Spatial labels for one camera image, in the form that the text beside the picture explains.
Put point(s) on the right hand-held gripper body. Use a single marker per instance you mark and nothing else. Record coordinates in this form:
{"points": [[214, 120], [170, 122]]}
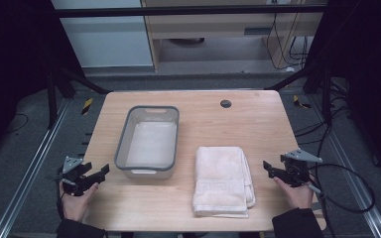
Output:
{"points": [[298, 167]]}

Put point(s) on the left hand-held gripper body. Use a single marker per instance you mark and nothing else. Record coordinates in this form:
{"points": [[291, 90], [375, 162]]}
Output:
{"points": [[71, 164]]}

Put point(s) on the person's right hand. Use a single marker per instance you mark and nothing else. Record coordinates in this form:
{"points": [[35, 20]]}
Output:
{"points": [[297, 195]]}

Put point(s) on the person's left hand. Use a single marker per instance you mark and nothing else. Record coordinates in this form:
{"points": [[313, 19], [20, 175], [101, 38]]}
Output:
{"points": [[76, 203]]}

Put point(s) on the folded white towel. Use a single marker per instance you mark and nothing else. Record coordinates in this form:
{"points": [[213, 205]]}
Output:
{"points": [[222, 181]]}

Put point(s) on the yellow black floor tape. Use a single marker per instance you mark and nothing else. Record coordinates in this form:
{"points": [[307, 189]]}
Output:
{"points": [[87, 105], [299, 102]]}

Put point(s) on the white basin with grey rim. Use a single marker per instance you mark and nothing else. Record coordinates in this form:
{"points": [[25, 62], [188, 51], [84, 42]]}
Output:
{"points": [[149, 142]]}

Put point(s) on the black metal stand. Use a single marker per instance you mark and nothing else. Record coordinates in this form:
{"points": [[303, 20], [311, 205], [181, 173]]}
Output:
{"points": [[51, 99], [325, 95]]}

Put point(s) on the dark curtain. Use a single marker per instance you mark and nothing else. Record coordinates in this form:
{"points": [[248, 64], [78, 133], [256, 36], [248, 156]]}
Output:
{"points": [[370, 66], [13, 66]]}

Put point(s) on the white cabinet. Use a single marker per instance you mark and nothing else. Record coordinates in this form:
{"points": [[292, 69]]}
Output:
{"points": [[105, 39]]}

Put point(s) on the wooden office desk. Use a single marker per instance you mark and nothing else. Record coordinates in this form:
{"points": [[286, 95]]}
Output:
{"points": [[218, 28]]}

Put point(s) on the aluminium floor rail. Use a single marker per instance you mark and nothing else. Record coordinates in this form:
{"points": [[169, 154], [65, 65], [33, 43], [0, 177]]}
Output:
{"points": [[350, 165], [29, 168]]}

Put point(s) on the black horizontal frame bar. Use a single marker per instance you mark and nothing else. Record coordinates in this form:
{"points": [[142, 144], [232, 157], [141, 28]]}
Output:
{"points": [[185, 10]]}

